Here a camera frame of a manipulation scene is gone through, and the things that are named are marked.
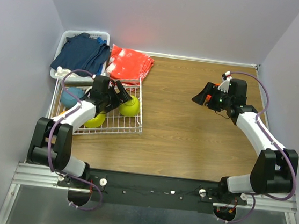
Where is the dark blue denim cloth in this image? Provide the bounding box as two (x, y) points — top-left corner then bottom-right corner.
(50, 33), (110, 77)

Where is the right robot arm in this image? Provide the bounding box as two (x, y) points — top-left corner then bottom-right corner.
(192, 77), (299, 203)

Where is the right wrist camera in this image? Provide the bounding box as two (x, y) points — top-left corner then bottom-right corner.
(217, 74), (232, 93)

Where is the lime green bowl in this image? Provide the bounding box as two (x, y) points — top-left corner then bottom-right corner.
(119, 96), (141, 117)
(84, 112), (106, 128)

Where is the aluminium frame rail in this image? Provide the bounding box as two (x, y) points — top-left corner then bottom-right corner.
(0, 163), (297, 224)

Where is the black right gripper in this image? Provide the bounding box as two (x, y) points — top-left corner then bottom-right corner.
(191, 80), (234, 114)

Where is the blue bowl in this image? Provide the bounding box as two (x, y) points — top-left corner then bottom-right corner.
(60, 87), (85, 109)

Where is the white plastic basket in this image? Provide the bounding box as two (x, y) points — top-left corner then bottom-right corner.
(49, 30), (111, 79)

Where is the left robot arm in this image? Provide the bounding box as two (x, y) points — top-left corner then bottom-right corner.
(27, 75), (133, 188)

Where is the white cloth bag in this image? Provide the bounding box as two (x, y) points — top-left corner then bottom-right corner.
(54, 66), (76, 79)

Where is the red white tie-dye towel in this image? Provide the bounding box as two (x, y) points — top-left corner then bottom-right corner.
(105, 44), (154, 85)

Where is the white wire dish rack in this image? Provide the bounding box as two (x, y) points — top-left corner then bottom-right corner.
(47, 77), (143, 135)

